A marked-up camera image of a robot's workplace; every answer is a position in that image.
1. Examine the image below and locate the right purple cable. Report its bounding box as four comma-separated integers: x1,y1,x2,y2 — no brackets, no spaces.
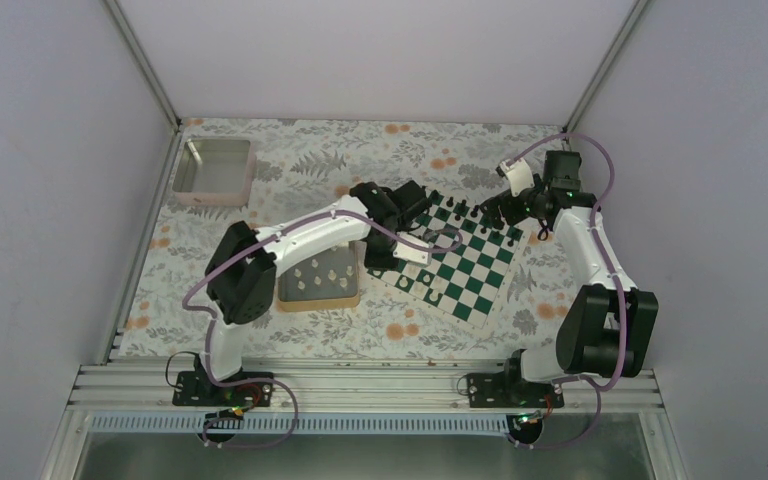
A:
503,132,629,452

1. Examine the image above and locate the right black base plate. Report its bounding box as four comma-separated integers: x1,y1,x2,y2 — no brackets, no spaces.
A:
465,372,565,409

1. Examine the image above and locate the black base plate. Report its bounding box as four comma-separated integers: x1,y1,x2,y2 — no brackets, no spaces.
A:
171,370,274,408
465,372,565,409

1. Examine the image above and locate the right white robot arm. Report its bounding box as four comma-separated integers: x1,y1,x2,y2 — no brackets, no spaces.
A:
480,150,659,407

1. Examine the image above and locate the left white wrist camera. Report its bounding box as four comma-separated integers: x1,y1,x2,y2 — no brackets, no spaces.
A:
393,238,431,266

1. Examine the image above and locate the aluminium mounting rail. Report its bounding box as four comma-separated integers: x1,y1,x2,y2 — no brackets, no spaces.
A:
67,358,664,414

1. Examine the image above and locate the green white chess board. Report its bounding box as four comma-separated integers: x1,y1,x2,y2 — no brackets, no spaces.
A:
367,193,523,330

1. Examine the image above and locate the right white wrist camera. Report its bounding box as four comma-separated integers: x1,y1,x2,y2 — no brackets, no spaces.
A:
496,158,535,197

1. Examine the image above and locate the pink rimmed metal tray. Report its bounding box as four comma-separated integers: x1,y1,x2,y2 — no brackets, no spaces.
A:
172,138,256,207

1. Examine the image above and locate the purple cable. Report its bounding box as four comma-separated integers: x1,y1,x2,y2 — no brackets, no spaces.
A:
181,210,465,450
503,132,629,452

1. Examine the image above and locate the yellow rimmed metal tray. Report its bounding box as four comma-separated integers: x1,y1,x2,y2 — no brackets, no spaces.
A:
276,243,360,312

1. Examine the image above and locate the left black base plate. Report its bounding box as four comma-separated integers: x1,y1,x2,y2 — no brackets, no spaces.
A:
171,370,274,408

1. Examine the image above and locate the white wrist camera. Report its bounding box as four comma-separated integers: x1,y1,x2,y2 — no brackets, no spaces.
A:
393,238,431,266
496,158,535,197

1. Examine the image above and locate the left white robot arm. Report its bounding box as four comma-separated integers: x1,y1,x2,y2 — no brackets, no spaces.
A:
197,181,431,405

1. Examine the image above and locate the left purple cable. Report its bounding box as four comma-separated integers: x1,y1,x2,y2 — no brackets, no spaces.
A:
181,210,465,450

